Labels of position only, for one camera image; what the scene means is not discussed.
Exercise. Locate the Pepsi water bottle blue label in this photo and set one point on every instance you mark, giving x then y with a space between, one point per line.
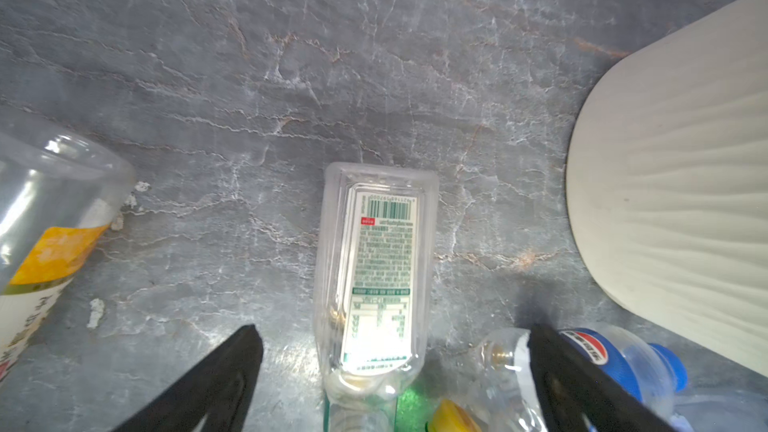
503 396

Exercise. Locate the clear bottle yellow label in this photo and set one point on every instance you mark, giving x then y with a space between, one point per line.
59 193

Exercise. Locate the square bottle green white label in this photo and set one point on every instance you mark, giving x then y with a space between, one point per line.
372 285

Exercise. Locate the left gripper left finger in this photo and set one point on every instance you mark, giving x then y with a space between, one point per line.
214 395

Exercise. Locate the left green soda bottle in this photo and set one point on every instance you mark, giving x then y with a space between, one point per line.
416 413

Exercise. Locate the cream plastic waste bin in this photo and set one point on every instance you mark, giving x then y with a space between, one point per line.
666 183

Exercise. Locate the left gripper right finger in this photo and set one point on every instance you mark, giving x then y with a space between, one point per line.
575 395

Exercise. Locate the clear crushed water bottle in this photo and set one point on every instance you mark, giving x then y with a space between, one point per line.
707 409

